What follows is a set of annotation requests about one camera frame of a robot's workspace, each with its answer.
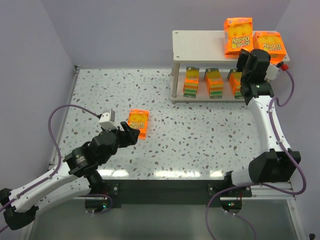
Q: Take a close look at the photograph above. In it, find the orange Scrub Daddy box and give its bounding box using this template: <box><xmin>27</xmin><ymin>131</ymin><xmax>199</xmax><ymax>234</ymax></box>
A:
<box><xmin>127</xmin><ymin>109</ymin><xmax>149</xmax><ymax>140</ymax></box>
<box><xmin>223</xmin><ymin>17</ymin><xmax>254</xmax><ymax>59</ymax></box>
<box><xmin>253</xmin><ymin>31</ymin><xmax>287</xmax><ymax>64</ymax></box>

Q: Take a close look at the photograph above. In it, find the multicolour sponge stack pack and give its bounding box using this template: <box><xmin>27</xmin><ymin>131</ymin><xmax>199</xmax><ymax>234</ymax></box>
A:
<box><xmin>183</xmin><ymin>66</ymin><xmax>200</xmax><ymax>98</ymax></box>
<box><xmin>204</xmin><ymin>68</ymin><xmax>224</xmax><ymax>99</ymax></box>
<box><xmin>227</xmin><ymin>68</ymin><xmax>243</xmax><ymax>99</ymax></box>

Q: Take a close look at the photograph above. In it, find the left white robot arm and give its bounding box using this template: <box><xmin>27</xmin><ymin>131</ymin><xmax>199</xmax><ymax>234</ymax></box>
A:
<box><xmin>0</xmin><ymin>121</ymin><xmax>140</xmax><ymax>230</ymax></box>

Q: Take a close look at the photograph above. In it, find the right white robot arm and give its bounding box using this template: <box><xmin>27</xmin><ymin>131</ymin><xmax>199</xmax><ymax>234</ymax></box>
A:
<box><xmin>223</xmin><ymin>49</ymin><xmax>301</xmax><ymax>187</ymax></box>

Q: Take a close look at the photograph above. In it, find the white two-tier shelf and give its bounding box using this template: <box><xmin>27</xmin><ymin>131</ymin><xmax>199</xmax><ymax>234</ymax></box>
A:
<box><xmin>170</xmin><ymin>30</ymin><xmax>290</xmax><ymax>103</ymax></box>

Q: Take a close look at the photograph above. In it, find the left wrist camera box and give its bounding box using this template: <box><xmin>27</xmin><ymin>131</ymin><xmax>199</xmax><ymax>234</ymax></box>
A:
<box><xmin>98</xmin><ymin>109</ymin><xmax>117</xmax><ymax>131</ymax></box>

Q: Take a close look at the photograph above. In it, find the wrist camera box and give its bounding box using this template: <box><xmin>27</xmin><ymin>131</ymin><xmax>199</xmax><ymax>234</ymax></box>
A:
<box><xmin>98</xmin><ymin>109</ymin><xmax>117</xmax><ymax>131</ymax></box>
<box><xmin>264</xmin><ymin>62</ymin><xmax>289</xmax><ymax>82</ymax></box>

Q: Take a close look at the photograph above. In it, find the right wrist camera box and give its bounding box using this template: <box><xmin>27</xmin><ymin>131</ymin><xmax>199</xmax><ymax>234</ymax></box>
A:
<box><xmin>264</xmin><ymin>62</ymin><xmax>289</xmax><ymax>82</ymax></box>

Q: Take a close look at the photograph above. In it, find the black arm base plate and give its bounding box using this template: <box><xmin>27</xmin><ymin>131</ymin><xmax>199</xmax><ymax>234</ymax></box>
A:
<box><xmin>83</xmin><ymin>178</ymin><xmax>252</xmax><ymax>210</ymax></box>

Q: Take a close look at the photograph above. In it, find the left aluminium frame rail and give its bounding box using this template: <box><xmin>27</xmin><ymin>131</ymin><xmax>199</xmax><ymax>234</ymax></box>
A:
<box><xmin>47</xmin><ymin>65</ymin><xmax>82</xmax><ymax>170</ymax></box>

